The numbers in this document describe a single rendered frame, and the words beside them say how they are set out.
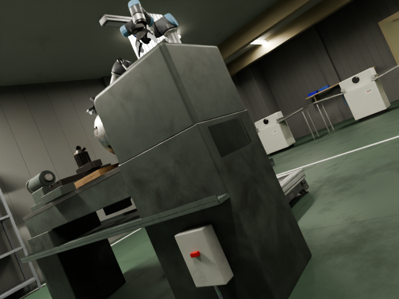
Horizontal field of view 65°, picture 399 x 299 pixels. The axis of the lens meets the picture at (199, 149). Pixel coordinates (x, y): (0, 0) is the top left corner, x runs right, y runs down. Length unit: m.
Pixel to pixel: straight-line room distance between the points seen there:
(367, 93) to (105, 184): 6.83
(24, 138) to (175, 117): 4.58
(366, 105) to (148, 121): 6.91
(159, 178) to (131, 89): 0.45
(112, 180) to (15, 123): 4.08
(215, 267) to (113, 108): 0.91
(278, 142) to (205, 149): 7.31
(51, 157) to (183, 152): 4.56
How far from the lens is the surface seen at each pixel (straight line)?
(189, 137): 1.36
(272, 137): 8.64
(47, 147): 5.86
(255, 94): 10.69
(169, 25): 2.46
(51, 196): 2.39
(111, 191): 1.94
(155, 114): 1.46
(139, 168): 1.62
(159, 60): 1.42
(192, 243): 1.45
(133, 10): 2.06
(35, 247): 2.97
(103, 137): 1.88
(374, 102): 8.01
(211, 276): 1.48
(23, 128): 5.85
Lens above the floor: 0.72
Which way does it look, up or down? 2 degrees up
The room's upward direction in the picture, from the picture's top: 24 degrees counter-clockwise
